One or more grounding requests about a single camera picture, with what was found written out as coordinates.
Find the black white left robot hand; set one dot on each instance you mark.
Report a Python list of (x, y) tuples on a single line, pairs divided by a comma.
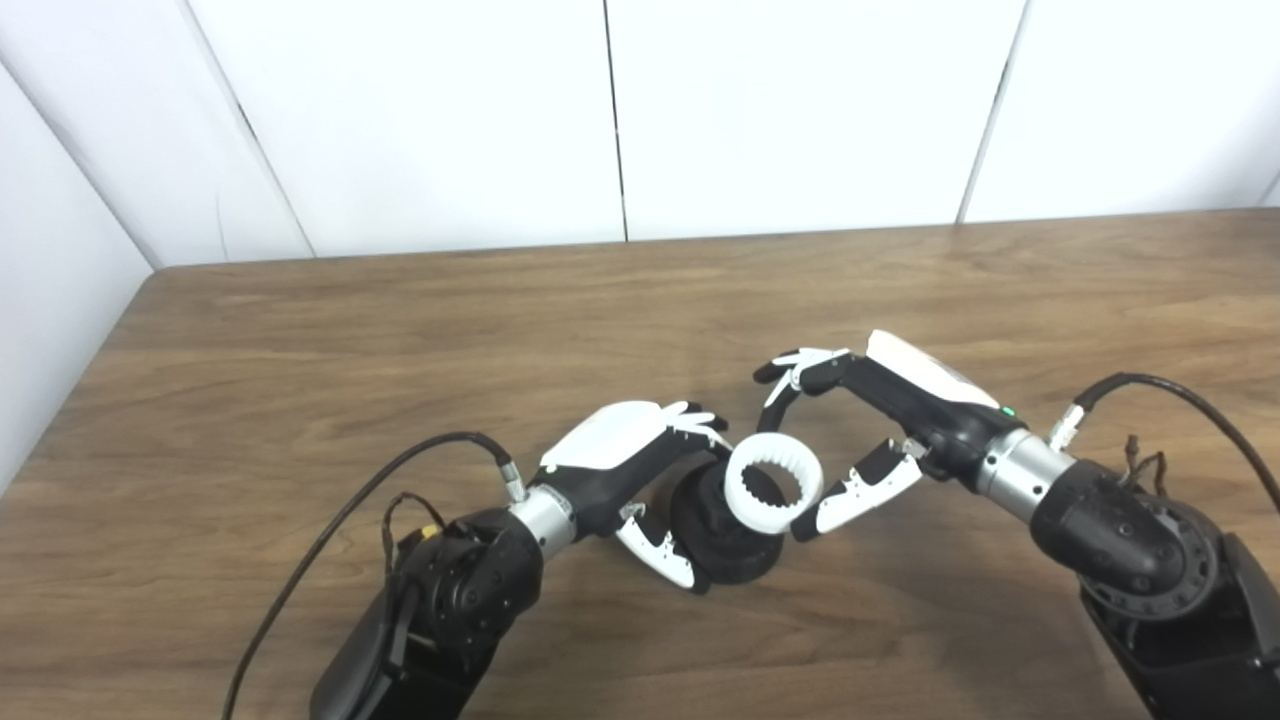
[(615, 440)]

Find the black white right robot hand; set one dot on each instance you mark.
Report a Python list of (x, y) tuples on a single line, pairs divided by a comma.
[(930, 410)]

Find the round black plastic part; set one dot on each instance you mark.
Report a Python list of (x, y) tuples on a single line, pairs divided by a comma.
[(720, 550)]

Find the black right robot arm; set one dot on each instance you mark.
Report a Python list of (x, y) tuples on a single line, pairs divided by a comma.
[(1130, 540)]

